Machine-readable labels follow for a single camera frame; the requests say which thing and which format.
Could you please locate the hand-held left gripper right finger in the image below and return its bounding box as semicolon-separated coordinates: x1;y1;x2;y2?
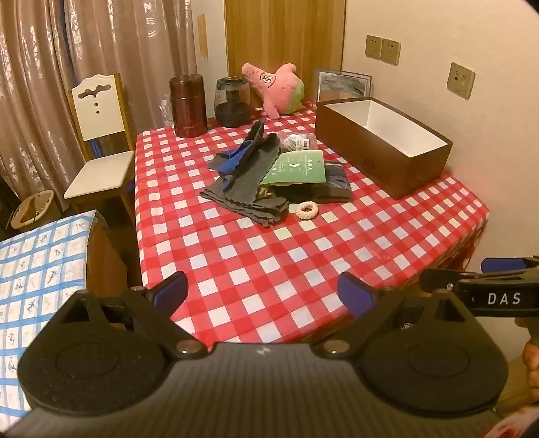
320;272;466;361

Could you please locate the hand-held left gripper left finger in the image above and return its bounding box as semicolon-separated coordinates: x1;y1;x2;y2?
59;272;209;361

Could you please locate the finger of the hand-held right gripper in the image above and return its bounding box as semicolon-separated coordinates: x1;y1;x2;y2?
420;267;485;295
481;257;539;279

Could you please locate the white scrunchie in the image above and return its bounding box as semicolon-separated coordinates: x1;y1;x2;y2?
295;201;321;220

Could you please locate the brown box with white inside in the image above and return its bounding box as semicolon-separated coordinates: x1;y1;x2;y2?
315;98;453;200

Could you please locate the large grey cloth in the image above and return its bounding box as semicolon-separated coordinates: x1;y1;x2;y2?
200;133;291;228

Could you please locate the green scouring sponge pack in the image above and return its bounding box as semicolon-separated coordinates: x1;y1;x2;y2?
259;150;326;198

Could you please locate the clear bag of cotton swabs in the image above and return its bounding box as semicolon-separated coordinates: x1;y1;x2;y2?
279;132;319;152

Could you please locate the dark grey cloth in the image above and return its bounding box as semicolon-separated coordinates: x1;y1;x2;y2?
207;119;267;173

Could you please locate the person's right hand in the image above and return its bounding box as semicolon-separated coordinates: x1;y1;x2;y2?
514;317;539;380

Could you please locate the wooden cabinet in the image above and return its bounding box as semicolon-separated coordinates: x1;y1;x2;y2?
86;213;141;295

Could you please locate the red checkered tablecloth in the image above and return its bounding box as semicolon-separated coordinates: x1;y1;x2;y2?
134;101;491;350

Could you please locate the blue checkered cloth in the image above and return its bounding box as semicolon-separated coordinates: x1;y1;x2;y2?
0;211;99;415

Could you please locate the white wooden chair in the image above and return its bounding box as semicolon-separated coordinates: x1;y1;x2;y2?
63;73;137;220

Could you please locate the woven basket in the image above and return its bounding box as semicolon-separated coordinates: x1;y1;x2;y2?
10;189;55;229

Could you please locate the brown cylindrical canister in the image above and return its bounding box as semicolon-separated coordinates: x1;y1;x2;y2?
169;74;208;138

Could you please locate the glass jar with dark base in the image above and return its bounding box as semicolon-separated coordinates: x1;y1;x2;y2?
214;77;252;128

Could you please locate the framed picture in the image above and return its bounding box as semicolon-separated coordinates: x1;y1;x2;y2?
314;68;373;103

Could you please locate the pink starfish plush toy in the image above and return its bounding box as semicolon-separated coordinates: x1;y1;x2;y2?
242;63;305;119

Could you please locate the beige patterned curtain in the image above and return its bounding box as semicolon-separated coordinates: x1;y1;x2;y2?
0;0;198;211

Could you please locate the wooden door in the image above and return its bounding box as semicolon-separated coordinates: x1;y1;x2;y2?
224;0;348;104

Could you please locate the large beige wall socket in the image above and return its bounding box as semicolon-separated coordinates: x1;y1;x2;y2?
447;62;476;100

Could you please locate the small beige wall socket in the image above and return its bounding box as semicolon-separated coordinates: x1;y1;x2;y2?
364;34;383;60
381;38;401;67

